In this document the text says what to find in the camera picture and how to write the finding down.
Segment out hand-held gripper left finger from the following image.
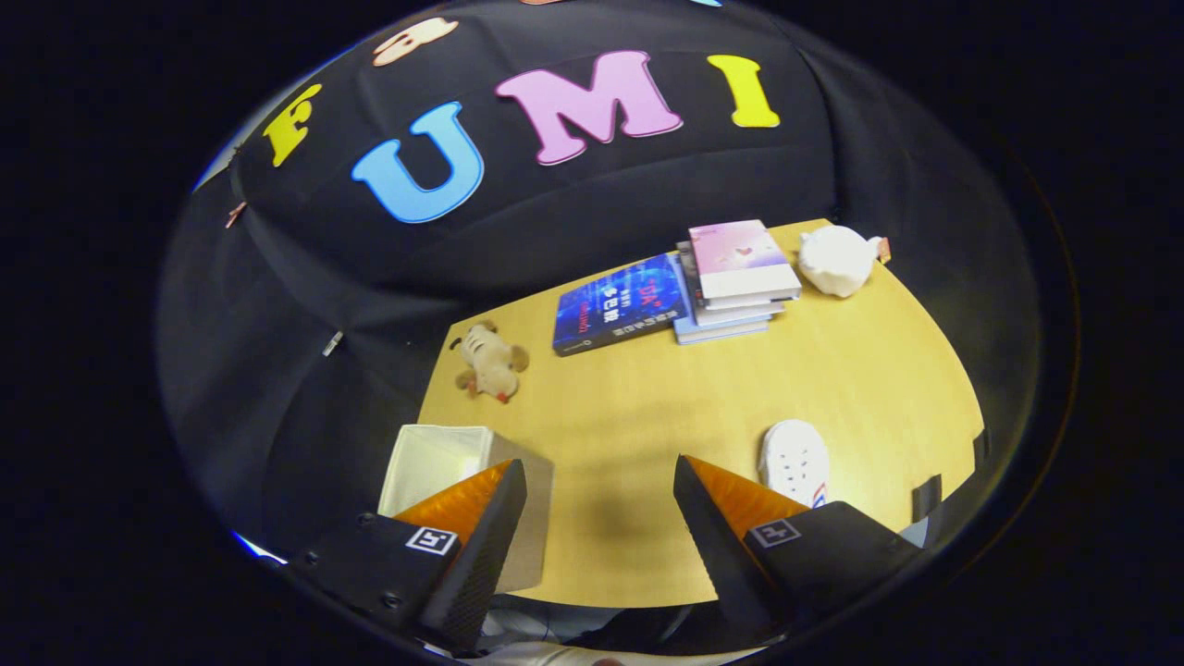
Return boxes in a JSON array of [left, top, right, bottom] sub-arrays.
[[291, 458, 529, 653]]

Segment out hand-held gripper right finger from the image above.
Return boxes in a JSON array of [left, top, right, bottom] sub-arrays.
[[672, 453, 926, 630]]

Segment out brown fabric storage box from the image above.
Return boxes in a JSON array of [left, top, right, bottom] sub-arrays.
[[376, 424, 556, 594]]

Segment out white canvas shoe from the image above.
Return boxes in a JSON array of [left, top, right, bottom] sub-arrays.
[[758, 419, 831, 510]]

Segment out brown plush dog toy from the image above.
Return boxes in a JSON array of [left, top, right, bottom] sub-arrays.
[[450, 319, 531, 405]]

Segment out light blue book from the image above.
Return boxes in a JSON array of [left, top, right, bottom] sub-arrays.
[[671, 259, 773, 346]]

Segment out grey book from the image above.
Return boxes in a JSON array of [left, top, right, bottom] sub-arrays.
[[676, 240, 787, 327]]

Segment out dark blue book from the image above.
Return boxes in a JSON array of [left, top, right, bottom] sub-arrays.
[[552, 253, 690, 358]]

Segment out pink cover book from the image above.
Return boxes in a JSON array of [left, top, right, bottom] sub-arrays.
[[687, 219, 803, 311]]

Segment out white plush toy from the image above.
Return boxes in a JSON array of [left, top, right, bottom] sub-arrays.
[[797, 225, 894, 299]]

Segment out black backdrop cloth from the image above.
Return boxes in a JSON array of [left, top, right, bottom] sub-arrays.
[[155, 0, 1042, 556]]

